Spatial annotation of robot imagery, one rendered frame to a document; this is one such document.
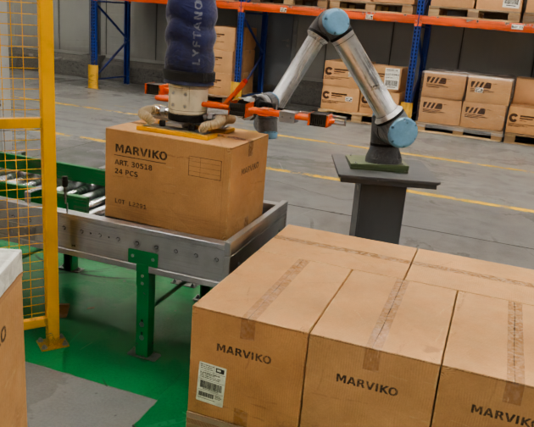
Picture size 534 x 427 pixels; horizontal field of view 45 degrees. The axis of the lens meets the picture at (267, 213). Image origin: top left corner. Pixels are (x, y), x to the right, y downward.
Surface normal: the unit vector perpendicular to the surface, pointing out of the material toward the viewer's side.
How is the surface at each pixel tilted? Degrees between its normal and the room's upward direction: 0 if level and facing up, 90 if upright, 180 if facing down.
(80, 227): 90
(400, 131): 91
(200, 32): 70
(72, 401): 0
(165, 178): 90
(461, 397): 90
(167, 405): 0
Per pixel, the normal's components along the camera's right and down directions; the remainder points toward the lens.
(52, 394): 0.07, -0.95
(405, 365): -0.35, 0.25
